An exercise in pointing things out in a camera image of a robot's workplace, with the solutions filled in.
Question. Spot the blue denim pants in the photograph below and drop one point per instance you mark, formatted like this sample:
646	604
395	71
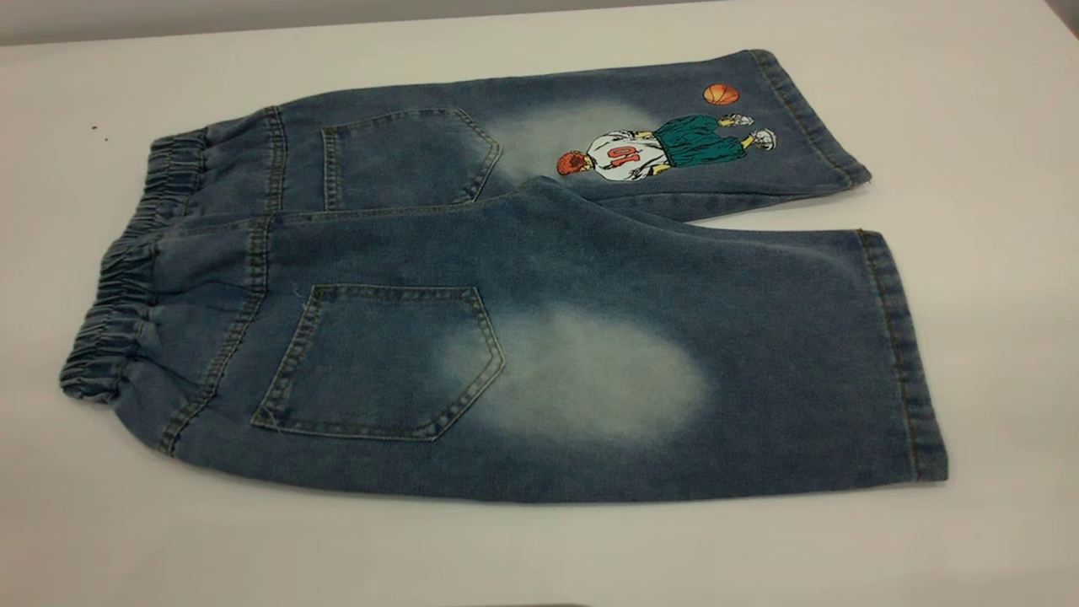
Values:
590	320

